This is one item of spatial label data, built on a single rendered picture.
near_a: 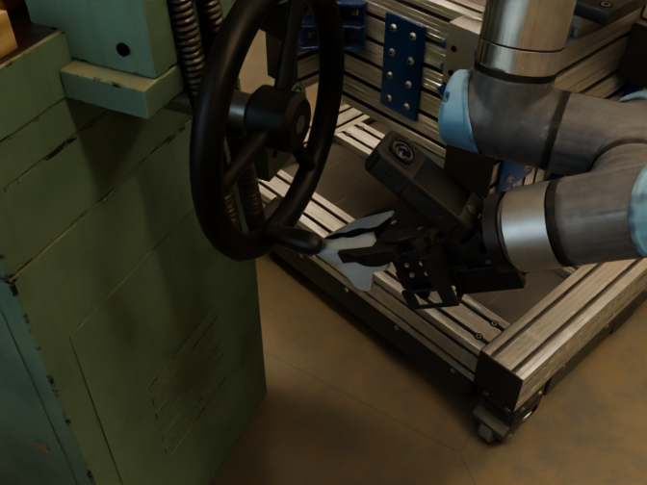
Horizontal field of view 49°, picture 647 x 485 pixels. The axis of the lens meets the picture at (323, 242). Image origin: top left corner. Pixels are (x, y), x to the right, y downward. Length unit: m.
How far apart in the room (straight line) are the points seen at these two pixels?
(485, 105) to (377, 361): 0.94
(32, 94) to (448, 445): 1.01
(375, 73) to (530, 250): 0.78
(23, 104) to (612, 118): 0.51
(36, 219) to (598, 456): 1.11
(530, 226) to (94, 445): 0.61
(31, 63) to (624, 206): 0.50
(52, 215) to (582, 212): 0.49
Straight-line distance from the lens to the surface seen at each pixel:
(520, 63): 0.65
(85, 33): 0.69
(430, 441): 1.42
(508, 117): 0.67
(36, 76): 0.69
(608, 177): 0.59
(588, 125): 0.66
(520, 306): 1.39
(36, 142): 0.71
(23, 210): 0.72
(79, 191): 0.77
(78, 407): 0.90
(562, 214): 0.59
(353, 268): 0.71
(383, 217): 0.71
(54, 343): 0.81
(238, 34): 0.59
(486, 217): 0.62
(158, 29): 0.66
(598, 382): 1.59
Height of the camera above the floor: 1.18
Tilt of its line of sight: 41 degrees down
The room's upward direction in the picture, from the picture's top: straight up
